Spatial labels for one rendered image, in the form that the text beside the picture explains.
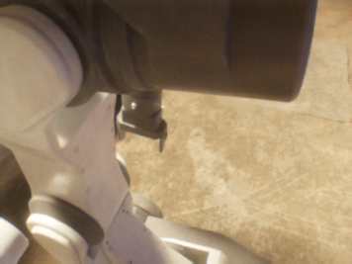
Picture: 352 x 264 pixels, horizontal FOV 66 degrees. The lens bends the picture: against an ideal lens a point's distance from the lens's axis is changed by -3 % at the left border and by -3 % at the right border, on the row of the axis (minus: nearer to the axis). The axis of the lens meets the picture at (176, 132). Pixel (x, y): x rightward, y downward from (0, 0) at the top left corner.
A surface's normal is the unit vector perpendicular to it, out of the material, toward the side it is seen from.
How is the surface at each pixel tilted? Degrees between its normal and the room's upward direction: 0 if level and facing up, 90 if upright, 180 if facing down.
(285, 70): 94
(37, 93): 90
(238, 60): 90
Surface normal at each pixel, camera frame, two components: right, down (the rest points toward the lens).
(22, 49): -0.30, 0.65
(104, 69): 0.47, 0.65
